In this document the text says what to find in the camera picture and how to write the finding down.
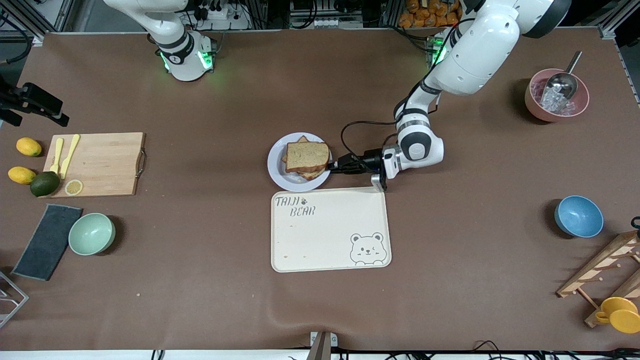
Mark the plain brown bread slice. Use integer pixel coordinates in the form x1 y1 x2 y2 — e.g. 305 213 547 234
285 141 331 175

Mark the white round plate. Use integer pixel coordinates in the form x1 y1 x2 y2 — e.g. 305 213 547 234
267 132 333 193

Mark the yellow lemon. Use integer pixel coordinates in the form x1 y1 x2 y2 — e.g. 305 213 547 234
15 137 43 157
7 166 37 185

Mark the yellow plastic fork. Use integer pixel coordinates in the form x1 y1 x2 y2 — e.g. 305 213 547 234
49 137 65 175

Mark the yellow plastic knife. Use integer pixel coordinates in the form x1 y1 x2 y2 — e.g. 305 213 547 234
59 133 81 180

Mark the cream bear print tray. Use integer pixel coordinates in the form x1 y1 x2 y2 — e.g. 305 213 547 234
270 186 392 273

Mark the green avocado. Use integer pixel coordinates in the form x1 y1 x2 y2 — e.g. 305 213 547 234
29 171 61 198

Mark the wooden cutting board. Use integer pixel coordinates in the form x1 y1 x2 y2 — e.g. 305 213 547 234
44 132 146 199

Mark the dark grey cloth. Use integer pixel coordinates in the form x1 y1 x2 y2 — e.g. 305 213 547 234
11 203 84 282

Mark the mint green bowl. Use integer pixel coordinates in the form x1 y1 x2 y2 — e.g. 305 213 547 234
68 212 117 257

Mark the white power strip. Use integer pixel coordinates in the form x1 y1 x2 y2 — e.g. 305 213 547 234
197 4 251 31
289 16 364 29

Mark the basket of orange buns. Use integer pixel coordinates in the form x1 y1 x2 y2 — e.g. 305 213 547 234
398 0 473 29

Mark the pink bowl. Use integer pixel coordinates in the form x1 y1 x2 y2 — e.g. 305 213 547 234
524 68 591 123

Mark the clear ice cubes pile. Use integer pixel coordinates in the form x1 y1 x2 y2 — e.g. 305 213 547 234
531 80 576 117

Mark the metal scoop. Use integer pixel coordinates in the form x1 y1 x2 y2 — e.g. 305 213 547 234
541 50 584 108

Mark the blue bowl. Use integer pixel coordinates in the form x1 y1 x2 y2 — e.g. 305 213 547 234
554 195 605 239

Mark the wooden cup rack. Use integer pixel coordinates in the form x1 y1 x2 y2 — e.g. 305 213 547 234
556 231 640 328

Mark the yellow cup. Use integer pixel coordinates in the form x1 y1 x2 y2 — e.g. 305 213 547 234
594 296 640 335

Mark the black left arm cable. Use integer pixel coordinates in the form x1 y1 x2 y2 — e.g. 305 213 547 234
341 100 436 163

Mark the metal wire rack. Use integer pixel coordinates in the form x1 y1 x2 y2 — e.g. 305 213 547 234
0 270 30 329

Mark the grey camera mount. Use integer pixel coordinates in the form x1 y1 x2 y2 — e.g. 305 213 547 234
306 330 339 360

